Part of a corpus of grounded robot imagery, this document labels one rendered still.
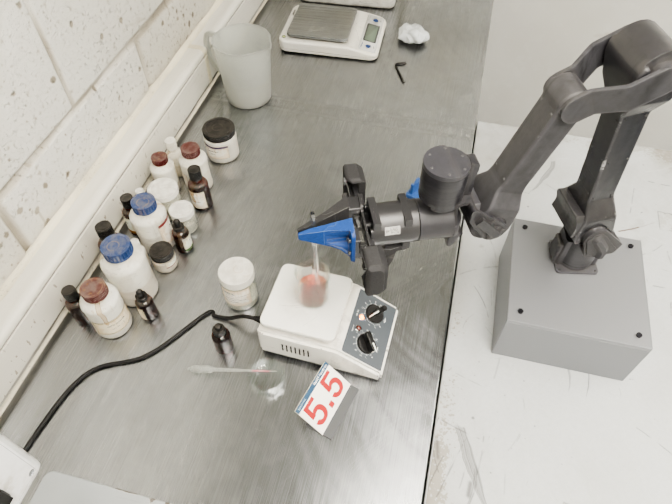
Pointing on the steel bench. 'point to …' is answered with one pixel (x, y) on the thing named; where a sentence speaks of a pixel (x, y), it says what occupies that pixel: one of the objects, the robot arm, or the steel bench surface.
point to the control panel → (369, 330)
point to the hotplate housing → (316, 354)
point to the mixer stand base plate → (83, 492)
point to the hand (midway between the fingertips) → (324, 230)
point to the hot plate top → (288, 313)
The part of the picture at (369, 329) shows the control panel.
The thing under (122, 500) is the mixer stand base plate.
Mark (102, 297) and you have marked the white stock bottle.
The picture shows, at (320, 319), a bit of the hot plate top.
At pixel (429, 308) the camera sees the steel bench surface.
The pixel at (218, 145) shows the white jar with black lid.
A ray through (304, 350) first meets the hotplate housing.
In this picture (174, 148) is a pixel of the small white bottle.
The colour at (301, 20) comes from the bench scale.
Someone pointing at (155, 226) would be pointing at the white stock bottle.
